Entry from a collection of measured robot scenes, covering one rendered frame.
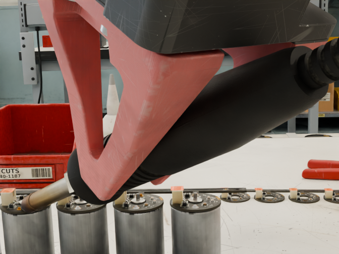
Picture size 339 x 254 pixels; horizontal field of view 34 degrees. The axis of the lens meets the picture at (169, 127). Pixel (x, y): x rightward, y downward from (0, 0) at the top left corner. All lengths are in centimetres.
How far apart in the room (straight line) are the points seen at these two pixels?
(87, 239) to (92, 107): 11
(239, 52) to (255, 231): 25
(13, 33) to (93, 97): 468
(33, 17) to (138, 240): 234
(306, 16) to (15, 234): 18
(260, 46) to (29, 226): 16
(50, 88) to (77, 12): 464
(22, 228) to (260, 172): 31
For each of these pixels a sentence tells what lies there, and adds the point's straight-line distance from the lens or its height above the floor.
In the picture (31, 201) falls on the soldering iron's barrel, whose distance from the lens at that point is 26.
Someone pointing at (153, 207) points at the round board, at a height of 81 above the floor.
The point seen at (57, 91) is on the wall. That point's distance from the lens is 480.
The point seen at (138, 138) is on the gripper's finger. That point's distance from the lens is 15.
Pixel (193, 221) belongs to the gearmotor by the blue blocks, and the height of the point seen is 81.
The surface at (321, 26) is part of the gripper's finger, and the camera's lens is 16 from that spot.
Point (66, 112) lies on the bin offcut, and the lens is 62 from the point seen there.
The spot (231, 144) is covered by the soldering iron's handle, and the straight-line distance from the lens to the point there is 15.
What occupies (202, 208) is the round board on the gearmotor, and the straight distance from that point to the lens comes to 26.
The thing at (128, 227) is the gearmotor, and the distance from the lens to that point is 27.
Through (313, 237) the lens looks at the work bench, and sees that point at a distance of 40.
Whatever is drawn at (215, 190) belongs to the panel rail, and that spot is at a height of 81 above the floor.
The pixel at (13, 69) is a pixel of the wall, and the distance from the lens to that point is 488.
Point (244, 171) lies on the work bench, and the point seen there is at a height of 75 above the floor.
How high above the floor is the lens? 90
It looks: 12 degrees down
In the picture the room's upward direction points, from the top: 2 degrees counter-clockwise
